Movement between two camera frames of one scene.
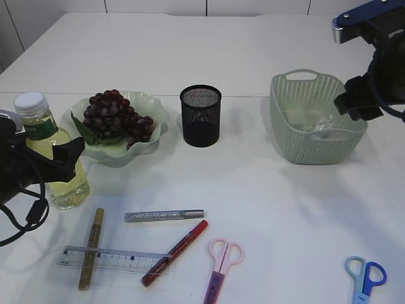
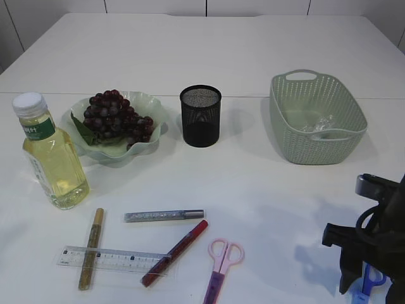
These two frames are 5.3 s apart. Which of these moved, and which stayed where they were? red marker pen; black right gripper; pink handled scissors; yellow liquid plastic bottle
Moved: black right gripper
Stayed: red marker pen; yellow liquid plastic bottle; pink handled scissors
